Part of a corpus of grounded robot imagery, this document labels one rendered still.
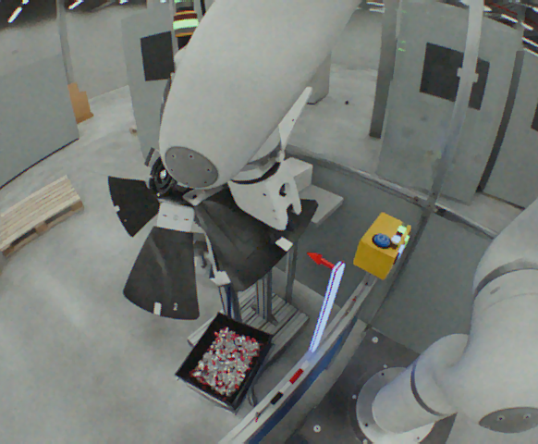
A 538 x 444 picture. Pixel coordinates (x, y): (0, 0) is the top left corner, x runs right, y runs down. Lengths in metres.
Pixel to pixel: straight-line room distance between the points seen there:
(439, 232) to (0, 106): 6.29
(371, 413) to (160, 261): 0.59
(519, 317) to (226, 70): 0.29
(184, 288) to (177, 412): 1.03
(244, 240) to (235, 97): 0.35
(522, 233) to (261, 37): 0.29
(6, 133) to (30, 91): 0.95
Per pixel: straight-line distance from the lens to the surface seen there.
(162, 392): 1.65
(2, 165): 6.04
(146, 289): 0.71
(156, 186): 0.66
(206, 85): 0.16
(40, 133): 6.23
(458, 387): 0.28
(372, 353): 0.64
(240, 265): 0.46
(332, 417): 0.58
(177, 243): 0.67
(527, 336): 0.25
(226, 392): 0.68
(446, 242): 1.19
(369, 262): 0.70
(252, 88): 0.16
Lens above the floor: 1.50
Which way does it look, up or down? 39 degrees down
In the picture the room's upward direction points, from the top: straight up
